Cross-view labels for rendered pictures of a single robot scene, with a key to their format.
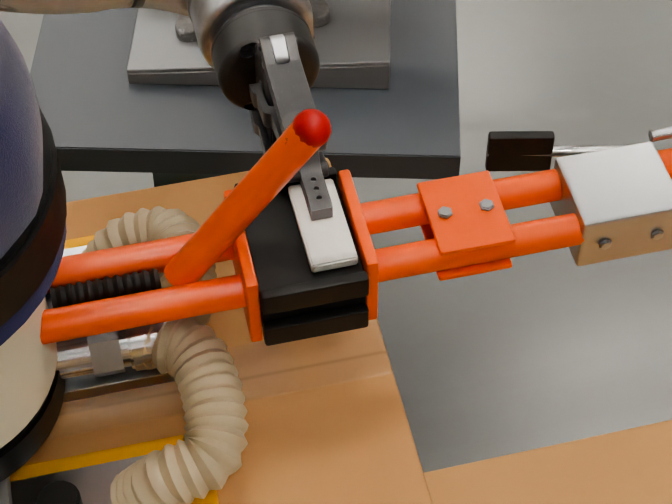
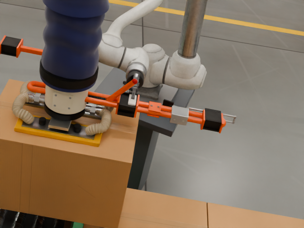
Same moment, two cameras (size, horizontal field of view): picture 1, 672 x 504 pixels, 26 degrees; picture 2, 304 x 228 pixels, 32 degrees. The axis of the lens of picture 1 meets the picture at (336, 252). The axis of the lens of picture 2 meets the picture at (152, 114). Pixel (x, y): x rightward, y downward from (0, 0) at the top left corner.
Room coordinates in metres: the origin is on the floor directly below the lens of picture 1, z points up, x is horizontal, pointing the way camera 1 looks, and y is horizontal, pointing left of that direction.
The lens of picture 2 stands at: (-1.08, -0.34, 2.45)
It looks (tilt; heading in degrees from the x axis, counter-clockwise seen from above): 36 degrees down; 9
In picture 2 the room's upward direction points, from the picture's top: 14 degrees clockwise
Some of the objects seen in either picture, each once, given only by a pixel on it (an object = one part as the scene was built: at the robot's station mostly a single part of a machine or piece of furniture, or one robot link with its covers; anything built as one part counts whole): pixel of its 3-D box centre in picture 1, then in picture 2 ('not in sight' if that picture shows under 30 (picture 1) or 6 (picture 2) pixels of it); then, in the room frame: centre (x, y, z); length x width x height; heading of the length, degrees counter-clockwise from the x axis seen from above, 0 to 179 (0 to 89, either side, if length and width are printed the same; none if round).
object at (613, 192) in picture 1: (614, 203); (179, 115); (0.64, -0.19, 1.20); 0.07 x 0.07 x 0.04; 13
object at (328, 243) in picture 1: (322, 224); (132, 100); (0.60, 0.01, 1.22); 0.07 x 0.03 x 0.01; 14
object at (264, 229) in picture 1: (300, 254); (127, 104); (0.60, 0.02, 1.20); 0.10 x 0.08 x 0.06; 13
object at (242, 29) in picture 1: (272, 83); (134, 83); (0.75, 0.05, 1.20); 0.09 x 0.07 x 0.08; 14
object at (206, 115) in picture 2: not in sight; (211, 121); (0.67, -0.32, 1.20); 0.08 x 0.07 x 0.05; 103
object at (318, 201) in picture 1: (312, 175); (133, 92); (0.63, 0.01, 1.24); 0.05 x 0.01 x 0.03; 14
